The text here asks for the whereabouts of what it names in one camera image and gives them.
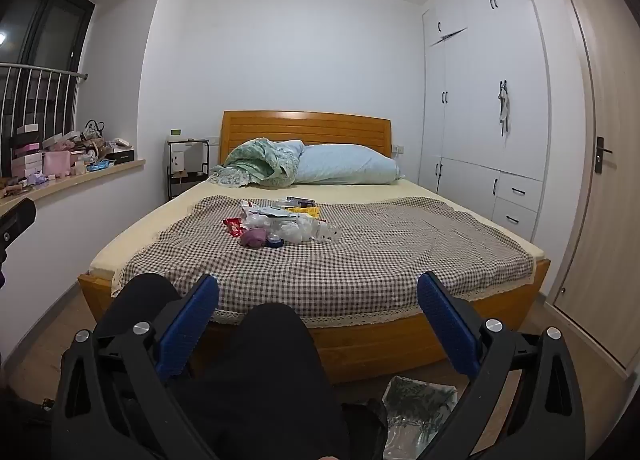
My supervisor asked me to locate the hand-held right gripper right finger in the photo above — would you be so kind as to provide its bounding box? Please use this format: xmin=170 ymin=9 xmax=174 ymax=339
xmin=416 ymin=271 xmax=586 ymax=460

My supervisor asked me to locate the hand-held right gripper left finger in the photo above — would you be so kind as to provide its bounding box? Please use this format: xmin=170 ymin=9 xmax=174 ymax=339
xmin=50 ymin=274 xmax=221 ymax=460

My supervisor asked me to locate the clear plastic trash bag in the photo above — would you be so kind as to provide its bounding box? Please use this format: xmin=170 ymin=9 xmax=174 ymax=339
xmin=382 ymin=375 xmax=458 ymax=460

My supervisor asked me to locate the purple cloth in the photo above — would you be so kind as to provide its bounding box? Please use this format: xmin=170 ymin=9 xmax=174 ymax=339
xmin=240 ymin=227 xmax=269 ymax=248

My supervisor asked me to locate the pile of boxes and cosmetics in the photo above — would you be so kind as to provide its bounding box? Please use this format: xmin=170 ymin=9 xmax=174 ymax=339
xmin=0 ymin=120 xmax=137 ymax=191

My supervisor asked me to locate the wooden windowsill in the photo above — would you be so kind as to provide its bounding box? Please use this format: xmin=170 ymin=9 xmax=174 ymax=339
xmin=0 ymin=159 xmax=147 ymax=215

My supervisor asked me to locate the brown checked blanket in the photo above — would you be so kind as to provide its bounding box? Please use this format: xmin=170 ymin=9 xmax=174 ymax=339
xmin=111 ymin=196 xmax=536 ymax=331

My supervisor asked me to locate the person's right leg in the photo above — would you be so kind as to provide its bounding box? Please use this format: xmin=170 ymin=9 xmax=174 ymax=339
xmin=170 ymin=302 xmax=388 ymax=460

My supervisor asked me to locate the wooden bed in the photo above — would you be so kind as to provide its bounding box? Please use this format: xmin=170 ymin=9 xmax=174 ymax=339
xmin=89 ymin=177 xmax=551 ymax=275

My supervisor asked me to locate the clear plastic wrapper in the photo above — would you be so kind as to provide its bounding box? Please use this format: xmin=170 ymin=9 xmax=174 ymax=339
xmin=241 ymin=202 xmax=296 ymax=231

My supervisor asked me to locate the metal window railing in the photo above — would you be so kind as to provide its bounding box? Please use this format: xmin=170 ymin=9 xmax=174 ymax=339
xmin=0 ymin=62 xmax=88 ymax=178

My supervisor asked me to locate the green floral quilt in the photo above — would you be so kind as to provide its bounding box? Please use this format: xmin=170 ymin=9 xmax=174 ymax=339
xmin=207 ymin=137 xmax=305 ymax=189

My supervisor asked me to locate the light wooden door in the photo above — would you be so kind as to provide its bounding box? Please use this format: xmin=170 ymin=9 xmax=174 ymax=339
xmin=545 ymin=0 xmax=640 ymax=381

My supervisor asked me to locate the black metal nightstand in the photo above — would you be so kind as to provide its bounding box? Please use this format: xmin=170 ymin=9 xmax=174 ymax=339
xmin=166 ymin=136 xmax=211 ymax=201

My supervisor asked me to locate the light blue pillow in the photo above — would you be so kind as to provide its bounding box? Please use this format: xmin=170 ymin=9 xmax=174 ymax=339
xmin=292 ymin=142 xmax=405 ymax=185

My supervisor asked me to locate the dark window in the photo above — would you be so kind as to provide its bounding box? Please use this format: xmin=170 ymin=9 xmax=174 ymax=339
xmin=0 ymin=0 xmax=96 ymax=178

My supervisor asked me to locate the wooden headboard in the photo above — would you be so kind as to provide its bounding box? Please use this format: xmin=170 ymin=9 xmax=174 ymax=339
xmin=220 ymin=110 xmax=393 ymax=173

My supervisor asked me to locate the hanging white cloth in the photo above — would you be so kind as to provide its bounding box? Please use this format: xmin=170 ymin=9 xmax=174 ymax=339
xmin=496 ymin=81 xmax=512 ymax=138

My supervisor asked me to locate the white wardrobe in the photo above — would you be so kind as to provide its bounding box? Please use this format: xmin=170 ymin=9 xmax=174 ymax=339
xmin=419 ymin=0 xmax=551 ymax=243

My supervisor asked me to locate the black door handle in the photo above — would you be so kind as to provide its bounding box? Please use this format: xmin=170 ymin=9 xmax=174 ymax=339
xmin=595 ymin=136 xmax=613 ymax=173

